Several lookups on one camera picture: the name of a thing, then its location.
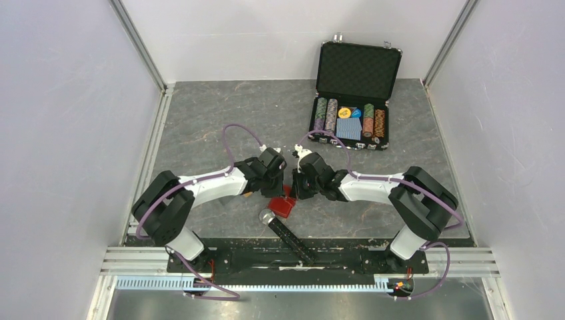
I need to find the red leather card holder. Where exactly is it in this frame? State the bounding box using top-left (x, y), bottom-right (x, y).
top-left (267, 185), bottom-right (296, 219)

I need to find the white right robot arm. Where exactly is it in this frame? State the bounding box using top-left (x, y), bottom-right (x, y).
top-left (291, 148), bottom-right (463, 272)

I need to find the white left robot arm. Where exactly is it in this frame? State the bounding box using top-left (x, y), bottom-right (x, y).
top-left (131, 146), bottom-right (286, 272)

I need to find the blue playing card deck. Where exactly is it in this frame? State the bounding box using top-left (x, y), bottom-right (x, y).
top-left (335, 117), bottom-right (362, 141)

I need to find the black microphone with silver grille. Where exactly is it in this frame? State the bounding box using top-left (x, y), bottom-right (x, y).
top-left (259, 208), bottom-right (317, 265)

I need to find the yellow dealer button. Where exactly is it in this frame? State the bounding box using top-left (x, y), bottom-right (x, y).
top-left (337, 107), bottom-right (352, 119)

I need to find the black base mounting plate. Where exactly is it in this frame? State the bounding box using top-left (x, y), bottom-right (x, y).
top-left (190, 237), bottom-right (429, 285)

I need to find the black poker chip case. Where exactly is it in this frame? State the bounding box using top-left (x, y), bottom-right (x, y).
top-left (308, 33), bottom-right (402, 151)

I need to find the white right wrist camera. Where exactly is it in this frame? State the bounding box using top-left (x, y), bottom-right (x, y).
top-left (292, 144), bottom-right (312, 173)

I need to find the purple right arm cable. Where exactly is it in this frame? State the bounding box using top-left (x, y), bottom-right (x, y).
top-left (294, 129), bottom-right (465, 302)

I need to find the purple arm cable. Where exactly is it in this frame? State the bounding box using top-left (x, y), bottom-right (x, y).
top-left (294, 129), bottom-right (465, 302)
top-left (134, 123), bottom-right (266, 302)

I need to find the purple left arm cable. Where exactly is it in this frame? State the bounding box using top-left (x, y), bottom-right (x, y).
top-left (134, 123), bottom-right (266, 302)

